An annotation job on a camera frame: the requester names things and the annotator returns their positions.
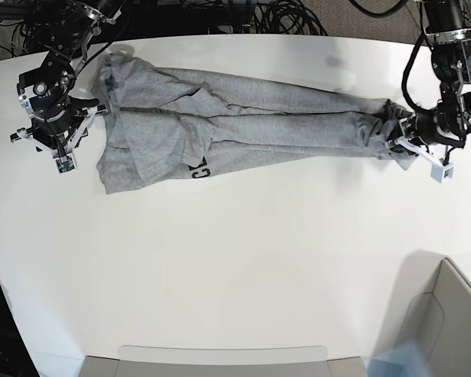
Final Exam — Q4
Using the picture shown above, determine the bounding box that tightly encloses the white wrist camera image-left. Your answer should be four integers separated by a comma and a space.
54, 153, 77, 174

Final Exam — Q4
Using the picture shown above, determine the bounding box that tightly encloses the thick black looped cable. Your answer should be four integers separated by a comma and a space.
349, 0, 409, 16

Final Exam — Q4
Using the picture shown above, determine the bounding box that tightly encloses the blue blurred object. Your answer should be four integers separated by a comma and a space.
366, 341, 429, 377

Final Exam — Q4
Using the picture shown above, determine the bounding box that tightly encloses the grey T-shirt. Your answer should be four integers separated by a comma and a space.
92, 53, 415, 194

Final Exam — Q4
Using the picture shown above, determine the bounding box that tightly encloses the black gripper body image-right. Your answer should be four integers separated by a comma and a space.
388, 112, 466, 163

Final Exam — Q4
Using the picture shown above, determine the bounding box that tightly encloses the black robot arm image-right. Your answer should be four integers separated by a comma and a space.
388, 1, 471, 163

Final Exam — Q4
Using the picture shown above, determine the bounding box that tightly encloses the black tangled cables left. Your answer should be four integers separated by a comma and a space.
0, 0, 44, 54

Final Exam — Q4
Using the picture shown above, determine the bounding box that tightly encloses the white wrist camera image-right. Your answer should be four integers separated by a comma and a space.
431, 160, 455, 183

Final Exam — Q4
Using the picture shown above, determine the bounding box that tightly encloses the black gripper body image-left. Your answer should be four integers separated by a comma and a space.
9, 97, 108, 157

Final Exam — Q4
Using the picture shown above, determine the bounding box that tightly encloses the black coiled cable bundle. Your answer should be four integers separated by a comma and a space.
250, 0, 329, 37

